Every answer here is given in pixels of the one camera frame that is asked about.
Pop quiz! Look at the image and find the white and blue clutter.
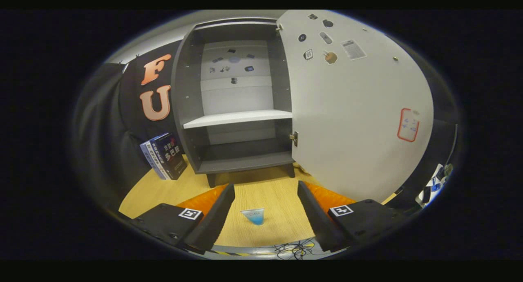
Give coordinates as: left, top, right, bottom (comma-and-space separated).
416, 163, 454, 208

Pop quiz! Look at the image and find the white cabinet door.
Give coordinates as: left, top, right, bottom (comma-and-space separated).
276, 10, 434, 204

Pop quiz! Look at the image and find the tangle of thin cables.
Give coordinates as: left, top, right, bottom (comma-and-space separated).
273, 238, 317, 260

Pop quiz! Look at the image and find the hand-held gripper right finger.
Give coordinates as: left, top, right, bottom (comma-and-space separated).
297, 181, 409, 253

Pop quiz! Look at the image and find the black backdrop cloth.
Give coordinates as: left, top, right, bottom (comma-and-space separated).
72, 39, 462, 211

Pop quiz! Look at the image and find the dark grey cabinet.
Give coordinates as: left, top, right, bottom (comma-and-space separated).
171, 17, 299, 188

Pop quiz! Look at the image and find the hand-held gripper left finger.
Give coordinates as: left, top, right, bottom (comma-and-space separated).
130, 184, 236, 255

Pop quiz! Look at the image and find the thin white spine book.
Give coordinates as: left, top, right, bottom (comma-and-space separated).
145, 137, 170, 180

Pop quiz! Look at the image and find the yellow black floor tape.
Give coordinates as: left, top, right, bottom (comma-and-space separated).
210, 242, 317, 258

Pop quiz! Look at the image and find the blue and white book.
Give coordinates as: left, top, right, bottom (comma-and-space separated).
140, 141, 164, 179

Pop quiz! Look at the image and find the white and blue tube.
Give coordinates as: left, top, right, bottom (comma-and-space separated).
241, 208, 265, 226

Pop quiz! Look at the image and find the dark cover book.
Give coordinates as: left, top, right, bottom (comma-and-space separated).
150, 133, 188, 180

